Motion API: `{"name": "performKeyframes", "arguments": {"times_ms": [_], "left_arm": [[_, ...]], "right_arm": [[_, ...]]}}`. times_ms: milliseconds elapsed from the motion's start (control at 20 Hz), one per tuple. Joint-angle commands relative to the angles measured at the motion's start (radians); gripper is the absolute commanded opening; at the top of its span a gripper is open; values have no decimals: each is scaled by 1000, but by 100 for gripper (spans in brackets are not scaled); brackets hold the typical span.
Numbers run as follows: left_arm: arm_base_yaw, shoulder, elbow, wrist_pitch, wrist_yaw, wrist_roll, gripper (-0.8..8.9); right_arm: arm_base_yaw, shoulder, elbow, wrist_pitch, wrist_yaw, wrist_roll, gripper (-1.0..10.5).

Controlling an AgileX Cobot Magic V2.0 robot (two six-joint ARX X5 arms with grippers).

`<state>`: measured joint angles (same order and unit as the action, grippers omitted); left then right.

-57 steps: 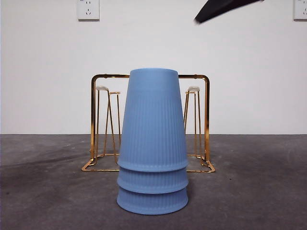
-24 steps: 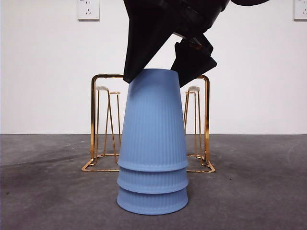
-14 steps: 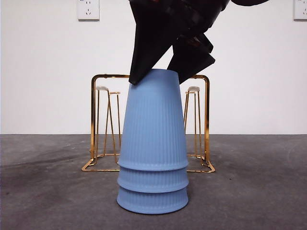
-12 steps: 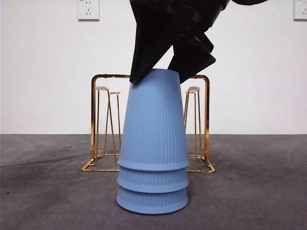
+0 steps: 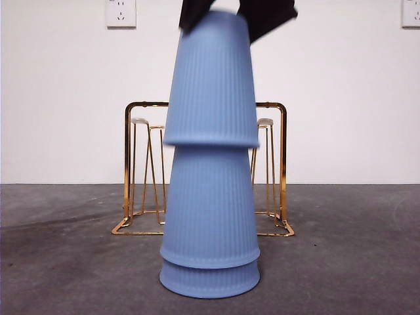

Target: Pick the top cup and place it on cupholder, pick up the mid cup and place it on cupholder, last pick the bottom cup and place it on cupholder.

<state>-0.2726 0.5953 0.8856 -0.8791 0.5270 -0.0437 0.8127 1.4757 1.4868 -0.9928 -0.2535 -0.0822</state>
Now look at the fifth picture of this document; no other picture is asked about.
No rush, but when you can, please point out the white wall power socket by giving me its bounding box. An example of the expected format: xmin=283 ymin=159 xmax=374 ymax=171
xmin=105 ymin=0 xmax=137 ymax=30
xmin=400 ymin=0 xmax=420 ymax=29

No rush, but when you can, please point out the blue ribbed plastic cup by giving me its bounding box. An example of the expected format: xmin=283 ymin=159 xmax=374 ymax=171
xmin=159 ymin=258 xmax=261 ymax=299
xmin=159 ymin=143 xmax=261 ymax=270
xmin=163 ymin=9 xmax=261 ymax=148

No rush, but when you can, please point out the gold wire cup holder rack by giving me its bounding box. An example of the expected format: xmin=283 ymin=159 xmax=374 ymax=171
xmin=110 ymin=101 xmax=295 ymax=238

